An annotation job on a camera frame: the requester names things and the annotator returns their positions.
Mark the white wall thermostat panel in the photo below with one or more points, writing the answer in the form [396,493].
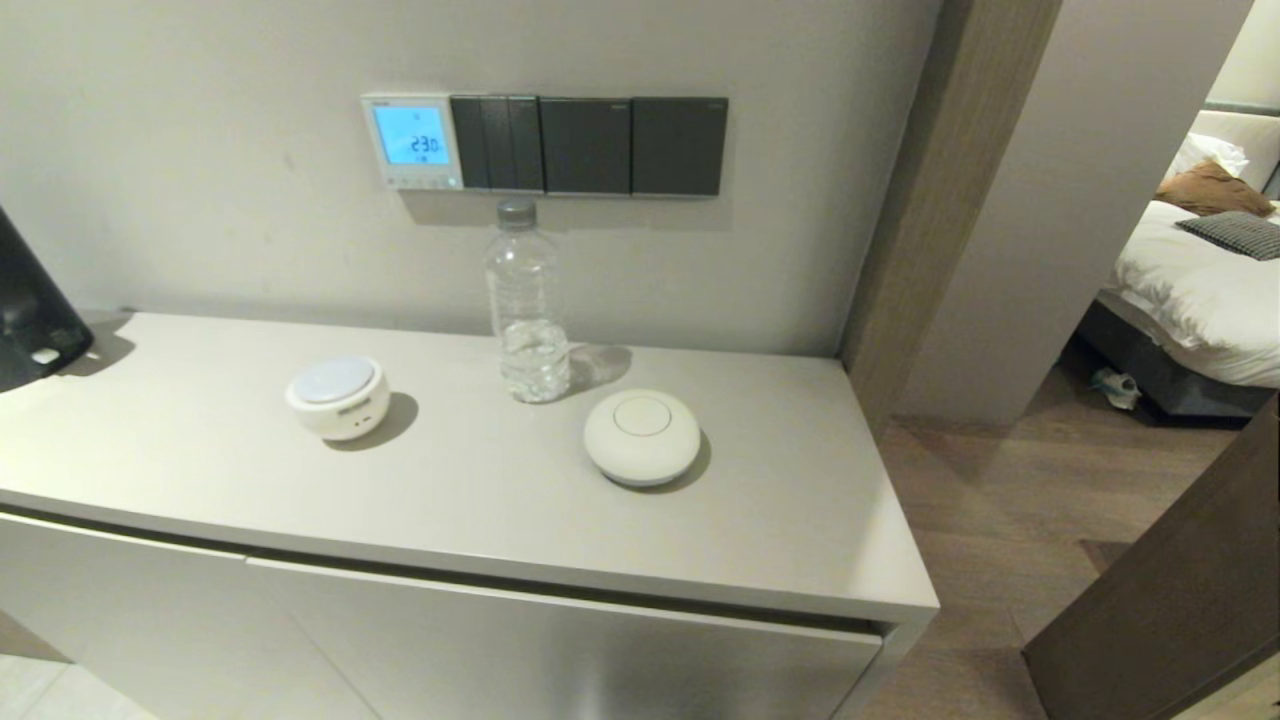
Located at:
[412,138]

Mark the white round dome device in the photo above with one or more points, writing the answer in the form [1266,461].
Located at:
[643,438]

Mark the clear plastic water bottle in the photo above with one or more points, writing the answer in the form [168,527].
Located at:
[527,300]

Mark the white round smart speaker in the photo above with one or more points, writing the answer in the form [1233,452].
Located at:
[338,400]

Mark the grey cabinet door wide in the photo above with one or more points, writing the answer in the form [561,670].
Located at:
[600,670]

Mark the grey sideboard cabinet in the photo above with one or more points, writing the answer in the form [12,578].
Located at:
[200,470]

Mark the white slipper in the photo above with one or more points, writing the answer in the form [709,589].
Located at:
[1118,388]

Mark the dark grey bed base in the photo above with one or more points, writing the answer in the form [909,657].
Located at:
[1170,385]

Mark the white bed duvet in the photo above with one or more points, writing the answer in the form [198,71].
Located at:
[1200,300]

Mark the grey cabinet door narrow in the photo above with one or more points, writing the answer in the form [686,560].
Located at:
[120,630]

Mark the dark brown wooden door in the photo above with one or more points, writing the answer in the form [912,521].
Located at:
[1170,610]

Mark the brown pillow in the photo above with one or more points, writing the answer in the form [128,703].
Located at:
[1210,190]

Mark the white pillow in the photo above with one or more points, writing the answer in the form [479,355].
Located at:
[1205,152]

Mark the grey checked pillow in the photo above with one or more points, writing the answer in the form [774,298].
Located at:
[1235,235]

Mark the black glossy stand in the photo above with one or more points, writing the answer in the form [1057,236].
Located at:
[30,320]

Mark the beige upholstered headboard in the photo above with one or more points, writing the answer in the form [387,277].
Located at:
[1255,130]

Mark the grey triple rocker switch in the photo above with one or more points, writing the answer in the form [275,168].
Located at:
[497,142]

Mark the wooden door frame post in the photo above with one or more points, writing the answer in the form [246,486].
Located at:
[940,200]

